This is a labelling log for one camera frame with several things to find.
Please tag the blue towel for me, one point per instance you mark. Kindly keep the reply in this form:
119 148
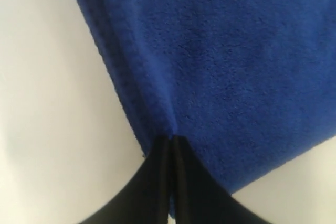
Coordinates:
250 83

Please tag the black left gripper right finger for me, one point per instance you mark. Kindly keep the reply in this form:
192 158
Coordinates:
199 198

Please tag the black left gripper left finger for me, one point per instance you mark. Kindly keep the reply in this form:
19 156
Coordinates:
146 197

